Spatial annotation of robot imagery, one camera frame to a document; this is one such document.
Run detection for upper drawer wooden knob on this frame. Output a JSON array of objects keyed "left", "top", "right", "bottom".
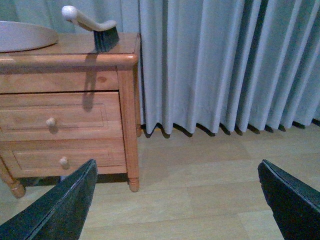
[{"left": 45, "top": 117, "right": 57, "bottom": 127}]

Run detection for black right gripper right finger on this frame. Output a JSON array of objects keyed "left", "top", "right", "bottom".
[{"left": 257, "top": 159, "right": 320, "bottom": 240}]

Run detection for beige plastic dustpan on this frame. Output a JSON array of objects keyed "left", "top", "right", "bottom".
[{"left": 0, "top": 21, "right": 59, "bottom": 53}]

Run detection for drawer wooden knob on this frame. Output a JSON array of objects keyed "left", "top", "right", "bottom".
[
  {"left": 59, "top": 156, "right": 69, "bottom": 168},
  {"left": 45, "top": 117, "right": 57, "bottom": 127}
]

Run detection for light blue curtain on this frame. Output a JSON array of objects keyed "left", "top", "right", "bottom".
[{"left": 0, "top": 0, "right": 320, "bottom": 134}]

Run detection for beige hand brush black bristles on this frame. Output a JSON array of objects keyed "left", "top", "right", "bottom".
[{"left": 61, "top": 5, "right": 120, "bottom": 53}]

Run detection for lower drawer wooden knob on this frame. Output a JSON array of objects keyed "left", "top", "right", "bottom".
[{"left": 59, "top": 156, "right": 69, "bottom": 168}]

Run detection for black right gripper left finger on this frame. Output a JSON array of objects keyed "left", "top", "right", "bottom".
[{"left": 0, "top": 159, "right": 98, "bottom": 240}]

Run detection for wooden nightstand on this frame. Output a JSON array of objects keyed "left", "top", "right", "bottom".
[{"left": 0, "top": 32, "right": 141, "bottom": 198}]

